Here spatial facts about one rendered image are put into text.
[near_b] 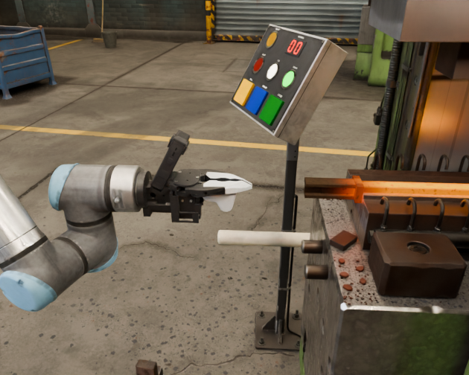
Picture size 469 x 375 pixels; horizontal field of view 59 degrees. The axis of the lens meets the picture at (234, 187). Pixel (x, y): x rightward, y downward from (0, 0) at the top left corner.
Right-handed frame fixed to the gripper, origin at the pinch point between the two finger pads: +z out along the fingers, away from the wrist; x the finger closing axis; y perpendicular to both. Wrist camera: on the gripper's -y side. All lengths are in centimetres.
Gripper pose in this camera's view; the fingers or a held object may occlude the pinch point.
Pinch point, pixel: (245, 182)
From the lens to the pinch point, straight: 78.1
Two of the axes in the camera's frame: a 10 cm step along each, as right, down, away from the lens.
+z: 10.0, 0.3, -0.6
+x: -0.6, 4.7, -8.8
